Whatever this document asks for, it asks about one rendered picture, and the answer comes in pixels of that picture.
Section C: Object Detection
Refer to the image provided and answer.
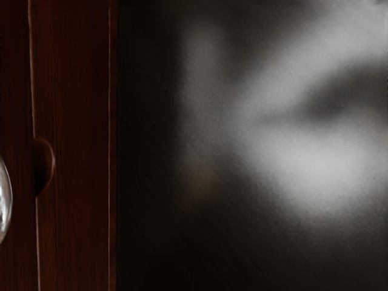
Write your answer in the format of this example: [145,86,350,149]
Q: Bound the dark wood cabinet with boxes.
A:
[0,0,119,291]

